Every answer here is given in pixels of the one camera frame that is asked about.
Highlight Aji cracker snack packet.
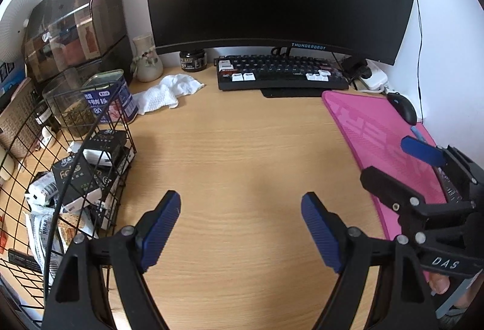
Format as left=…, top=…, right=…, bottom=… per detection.
left=25, top=205, right=98, bottom=286

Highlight black Face tissue pack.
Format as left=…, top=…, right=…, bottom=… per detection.
left=83, top=129, right=127, bottom=166
left=94, top=147, right=135, bottom=230
left=52, top=156, right=102, bottom=213

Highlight white blue snack packet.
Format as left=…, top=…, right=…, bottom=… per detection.
left=25, top=171, right=58, bottom=206

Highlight person right hand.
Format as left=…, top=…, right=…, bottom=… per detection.
left=427, top=272, right=483, bottom=319

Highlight blue pen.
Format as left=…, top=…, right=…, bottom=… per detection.
left=410, top=125, right=427, bottom=143

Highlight black computer mouse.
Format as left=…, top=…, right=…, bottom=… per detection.
left=386, top=92, right=417, bottom=125

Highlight pink mouse pad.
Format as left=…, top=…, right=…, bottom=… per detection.
left=321, top=89, right=449, bottom=282

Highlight white power strip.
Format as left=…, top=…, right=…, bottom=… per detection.
left=358, top=61, right=388, bottom=93

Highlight black power adapter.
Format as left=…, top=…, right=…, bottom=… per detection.
left=341, top=57, right=371, bottom=80

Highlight beige woven basket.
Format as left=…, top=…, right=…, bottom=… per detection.
left=0, top=78, right=41, bottom=160

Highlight black mechanical keyboard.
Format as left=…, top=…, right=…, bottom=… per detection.
left=217, top=55, right=349, bottom=91

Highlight clear glass jar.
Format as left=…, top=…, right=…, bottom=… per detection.
left=42, top=68, right=95, bottom=138

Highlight blue tin can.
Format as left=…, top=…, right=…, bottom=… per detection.
left=81, top=70, right=138, bottom=125

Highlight white crumpled cloth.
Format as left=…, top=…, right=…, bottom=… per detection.
left=133, top=74, right=205, bottom=115

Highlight small black jar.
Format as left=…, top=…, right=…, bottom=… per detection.
left=180, top=49, right=208, bottom=72

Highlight dark acrylic storage cabinet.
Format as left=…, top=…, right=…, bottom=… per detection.
left=22, top=0, right=133, bottom=89

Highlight black wire basket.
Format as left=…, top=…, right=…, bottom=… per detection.
left=1, top=79, right=136, bottom=329

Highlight black monitor cable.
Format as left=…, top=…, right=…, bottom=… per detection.
left=414, top=0, right=425, bottom=123

